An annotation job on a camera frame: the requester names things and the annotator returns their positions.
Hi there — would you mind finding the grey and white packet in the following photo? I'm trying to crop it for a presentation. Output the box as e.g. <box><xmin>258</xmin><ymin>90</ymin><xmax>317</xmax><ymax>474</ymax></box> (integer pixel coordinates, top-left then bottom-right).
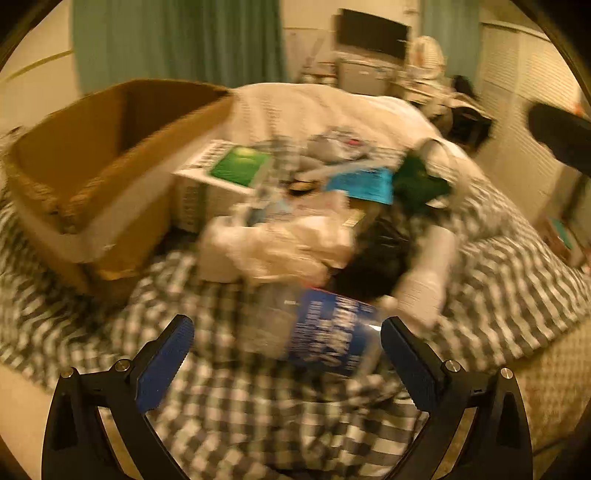
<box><xmin>307</xmin><ymin>126</ymin><xmax>372</xmax><ymax>161</ymax></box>

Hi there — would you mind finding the black plastic bag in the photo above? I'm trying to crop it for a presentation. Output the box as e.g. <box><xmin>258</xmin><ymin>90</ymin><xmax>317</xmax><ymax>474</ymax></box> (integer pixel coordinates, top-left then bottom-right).
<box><xmin>330</xmin><ymin>210</ymin><xmax>419</xmax><ymax>303</ymax></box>

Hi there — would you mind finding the grey cabinet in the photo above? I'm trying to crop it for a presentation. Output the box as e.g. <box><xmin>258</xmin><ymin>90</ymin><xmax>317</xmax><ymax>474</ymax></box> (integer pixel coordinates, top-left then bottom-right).
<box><xmin>336</xmin><ymin>53</ymin><xmax>394</xmax><ymax>97</ymax></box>

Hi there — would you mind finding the white louvered closet door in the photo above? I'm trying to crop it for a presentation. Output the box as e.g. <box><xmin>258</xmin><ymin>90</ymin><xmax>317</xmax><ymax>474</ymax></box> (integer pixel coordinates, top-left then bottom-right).
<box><xmin>480</xmin><ymin>22</ymin><xmax>591</xmax><ymax>224</ymax></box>

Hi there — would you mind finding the dark green cloth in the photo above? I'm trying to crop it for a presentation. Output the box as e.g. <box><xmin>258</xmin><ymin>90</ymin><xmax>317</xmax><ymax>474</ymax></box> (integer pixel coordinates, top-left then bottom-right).
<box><xmin>392</xmin><ymin>154</ymin><xmax>454</xmax><ymax>214</ymax></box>

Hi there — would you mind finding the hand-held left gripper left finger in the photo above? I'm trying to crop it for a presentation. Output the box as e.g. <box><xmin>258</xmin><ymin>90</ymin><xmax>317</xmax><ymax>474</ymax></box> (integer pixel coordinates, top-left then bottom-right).
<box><xmin>41</xmin><ymin>314</ymin><xmax>197</xmax><ymax>480</ymax></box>

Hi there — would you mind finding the white plastic bottle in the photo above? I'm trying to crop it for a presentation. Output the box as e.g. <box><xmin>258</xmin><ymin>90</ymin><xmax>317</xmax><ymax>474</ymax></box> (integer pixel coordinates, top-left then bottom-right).
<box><xmin>396</xmin><ymin>225</ymin><xmax>457</xmax><ymax>325</ymax></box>

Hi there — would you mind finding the teal box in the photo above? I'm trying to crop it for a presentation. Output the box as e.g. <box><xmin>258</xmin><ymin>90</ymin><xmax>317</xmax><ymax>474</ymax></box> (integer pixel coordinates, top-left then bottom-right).
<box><xmin>539</xmin><ymin>216</ymin><xmax>580</xmax><ymax>266</ymax></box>

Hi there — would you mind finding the white fleece blanket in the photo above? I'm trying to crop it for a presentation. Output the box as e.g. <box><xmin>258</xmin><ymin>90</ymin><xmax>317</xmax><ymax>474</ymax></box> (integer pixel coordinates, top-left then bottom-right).
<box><xmin>227</xmin><ymin>82</ymin><xmax>488</xmax><ymax>206</ymax></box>

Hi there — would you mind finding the black flat television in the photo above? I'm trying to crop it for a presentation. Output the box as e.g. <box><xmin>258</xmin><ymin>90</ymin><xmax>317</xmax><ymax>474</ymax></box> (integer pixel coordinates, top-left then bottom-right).
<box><xmin>336</xmin><ymin>8</ymin><xmax>411</xmax><ymax>62</ymax></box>

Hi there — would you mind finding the clear bottle with blue label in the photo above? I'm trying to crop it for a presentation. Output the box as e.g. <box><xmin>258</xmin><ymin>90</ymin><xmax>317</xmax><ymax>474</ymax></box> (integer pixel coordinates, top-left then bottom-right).
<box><xmin>247</xmin><ymin>285</ymin><xmax>386</xmax><ymax>377</ymax></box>

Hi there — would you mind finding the cardboard box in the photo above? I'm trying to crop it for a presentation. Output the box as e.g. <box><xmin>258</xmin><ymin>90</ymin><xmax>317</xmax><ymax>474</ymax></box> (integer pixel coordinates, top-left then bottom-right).
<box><xmin>4</xmin><ymin>78</ymin><xmax>237</xmax><ymax>289</ymax></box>

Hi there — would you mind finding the green and white medicine box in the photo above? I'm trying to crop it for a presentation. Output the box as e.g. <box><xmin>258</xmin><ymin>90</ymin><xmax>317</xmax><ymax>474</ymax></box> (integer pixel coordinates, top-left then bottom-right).
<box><xmin>173</xmin><ymin>141</ymin><xmax>274</xmax><ymax>197</ymax></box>

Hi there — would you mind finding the crumpled white plastic bag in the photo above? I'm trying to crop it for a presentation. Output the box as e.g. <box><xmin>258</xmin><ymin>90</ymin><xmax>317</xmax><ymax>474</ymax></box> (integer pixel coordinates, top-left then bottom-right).
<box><xmin>201</xmin><ymin>210</ymin><xmax>354</xmax><ymax>284</ymax></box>

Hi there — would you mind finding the dark chair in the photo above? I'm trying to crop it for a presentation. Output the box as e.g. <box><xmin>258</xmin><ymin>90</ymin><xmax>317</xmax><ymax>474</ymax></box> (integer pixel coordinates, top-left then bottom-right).
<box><xmin>442</xmin><ymin>75</ymin><xmax>496</xmax><ymax>149</ymax></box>

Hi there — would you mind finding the narrow green curtain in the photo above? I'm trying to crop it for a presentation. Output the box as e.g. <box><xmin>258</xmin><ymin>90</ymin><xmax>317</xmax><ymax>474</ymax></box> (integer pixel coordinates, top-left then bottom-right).
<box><xmin>422</xmin><ymin>0</ymin><xmax>482</xmax><ymax>47</ymax></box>

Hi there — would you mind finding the wide green curtain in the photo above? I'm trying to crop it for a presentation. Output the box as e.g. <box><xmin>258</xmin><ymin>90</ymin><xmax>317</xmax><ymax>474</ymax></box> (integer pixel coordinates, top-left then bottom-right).
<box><xmin>71</xmin><ymin>0</ymin><xmax>288</xmax><ymax>97</ymax></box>

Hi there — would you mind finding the quilted beige mattress cover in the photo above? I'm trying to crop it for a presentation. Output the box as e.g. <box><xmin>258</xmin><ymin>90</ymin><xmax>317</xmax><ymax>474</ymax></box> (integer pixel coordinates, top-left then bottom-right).
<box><xmin>0</xmin><ymin>320</ymin><xmax>591</xmax><ymax>480</ymax></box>

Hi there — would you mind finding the checkered grey white blanket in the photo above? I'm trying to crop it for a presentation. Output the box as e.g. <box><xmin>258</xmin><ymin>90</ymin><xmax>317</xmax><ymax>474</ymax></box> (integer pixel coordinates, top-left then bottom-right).
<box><xmin>0</xmin><ymin>182</ymin><xmax>591</xmax><ymax>480</ymax></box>

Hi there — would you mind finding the blue flat packet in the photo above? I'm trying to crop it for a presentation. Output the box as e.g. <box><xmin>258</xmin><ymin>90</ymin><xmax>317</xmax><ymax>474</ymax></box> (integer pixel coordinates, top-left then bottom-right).
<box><xmin>325</xmin><ymin>167</ymin><xmax>394</xmax><ymax>205</ymax></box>

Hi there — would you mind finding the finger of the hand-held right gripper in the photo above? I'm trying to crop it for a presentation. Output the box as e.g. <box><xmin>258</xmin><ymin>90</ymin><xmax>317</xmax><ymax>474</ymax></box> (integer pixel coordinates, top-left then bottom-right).
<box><xmin>527</xmin><ymin>103</ymin><xmax>591</xmax><ymax>177</ymax></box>

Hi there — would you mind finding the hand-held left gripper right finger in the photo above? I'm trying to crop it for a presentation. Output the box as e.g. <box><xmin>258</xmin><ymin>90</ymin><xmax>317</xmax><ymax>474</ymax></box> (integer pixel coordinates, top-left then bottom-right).
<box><xmin>379</xmin><ymin>316</ymin><xmax>536</xmax><ymax>480</ymax></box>

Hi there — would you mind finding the light blue tissue packet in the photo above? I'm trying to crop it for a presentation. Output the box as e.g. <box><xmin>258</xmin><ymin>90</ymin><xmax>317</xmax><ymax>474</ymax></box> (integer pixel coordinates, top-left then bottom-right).
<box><xmin>240</xmin><ymin>196</ymin><xmax>301</xmax><ymax>227</ymax></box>

